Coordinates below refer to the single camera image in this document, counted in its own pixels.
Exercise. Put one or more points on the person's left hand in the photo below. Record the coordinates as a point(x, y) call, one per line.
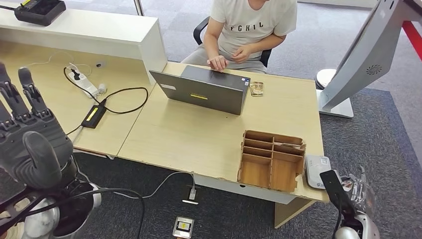
point(241, 54)

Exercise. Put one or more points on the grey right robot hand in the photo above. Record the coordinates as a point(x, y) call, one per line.
point(362, 198)

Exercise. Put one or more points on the black laptop power adapter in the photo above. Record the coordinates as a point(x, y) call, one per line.
point(94, 114)

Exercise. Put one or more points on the person's right hand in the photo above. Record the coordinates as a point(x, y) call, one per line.
point(217, 63)

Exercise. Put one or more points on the pale crumpled cloth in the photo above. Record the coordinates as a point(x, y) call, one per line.
point(13, 227)

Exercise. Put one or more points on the round white base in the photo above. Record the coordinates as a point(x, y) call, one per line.
point(324, 77)

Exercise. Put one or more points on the small clear plastic box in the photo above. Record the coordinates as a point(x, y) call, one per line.
point(256, 88)

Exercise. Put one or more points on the black office chair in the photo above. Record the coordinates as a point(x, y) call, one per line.
point(197, 31)

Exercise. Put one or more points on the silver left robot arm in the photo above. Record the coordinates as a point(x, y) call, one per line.
point(43, 221)

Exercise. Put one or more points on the white power strip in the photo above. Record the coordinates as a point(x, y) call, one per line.
point(84, 84)

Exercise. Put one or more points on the person's right forearm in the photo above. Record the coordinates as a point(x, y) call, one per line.
point(211, 46)

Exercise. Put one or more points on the silver floor socket box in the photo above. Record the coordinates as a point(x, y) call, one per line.
point(183, 227)

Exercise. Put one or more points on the metal pole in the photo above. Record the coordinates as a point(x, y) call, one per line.
point(139, 6)

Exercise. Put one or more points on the person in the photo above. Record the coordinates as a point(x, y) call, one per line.
point(250, 29)

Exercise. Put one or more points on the dark grey laptop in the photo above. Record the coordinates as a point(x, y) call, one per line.
point(204, 95)

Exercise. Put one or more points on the wooden compartment organizer box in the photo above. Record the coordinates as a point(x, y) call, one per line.
point(255, 171)

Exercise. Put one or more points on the white floor plug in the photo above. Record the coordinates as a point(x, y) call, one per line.
point(193, 193)

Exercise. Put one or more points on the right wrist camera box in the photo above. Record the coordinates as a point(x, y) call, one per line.
point(334, 191)

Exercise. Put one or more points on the white card reader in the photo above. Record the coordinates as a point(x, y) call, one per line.
point(316, 170)

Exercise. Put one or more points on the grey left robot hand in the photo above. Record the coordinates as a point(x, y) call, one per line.
point(33, 155)

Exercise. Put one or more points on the red bar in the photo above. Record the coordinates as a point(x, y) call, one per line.
point(412, 38)

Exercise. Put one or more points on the person's left forearm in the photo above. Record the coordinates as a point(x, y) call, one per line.
point(267, 42)

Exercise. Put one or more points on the black desktop device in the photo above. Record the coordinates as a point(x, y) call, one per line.
point(39, 11)

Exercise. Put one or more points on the small white charger plug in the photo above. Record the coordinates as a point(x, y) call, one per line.
point(102, 88)

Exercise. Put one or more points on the white reception counter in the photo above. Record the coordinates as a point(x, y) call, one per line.
point(99, 36)

